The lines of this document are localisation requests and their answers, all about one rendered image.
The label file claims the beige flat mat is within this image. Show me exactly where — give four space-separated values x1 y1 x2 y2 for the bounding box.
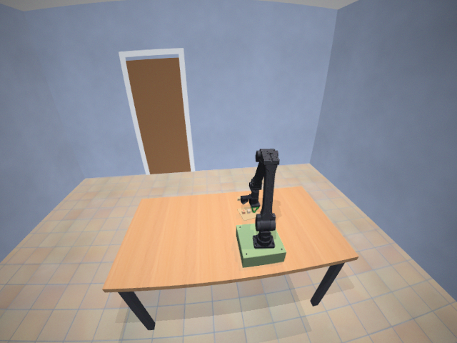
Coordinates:
237 206 258 221

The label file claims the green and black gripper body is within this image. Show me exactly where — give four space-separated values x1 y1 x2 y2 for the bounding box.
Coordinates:
249 198 261 208

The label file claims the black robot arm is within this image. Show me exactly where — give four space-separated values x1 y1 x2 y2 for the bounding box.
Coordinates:
241 149 280 249

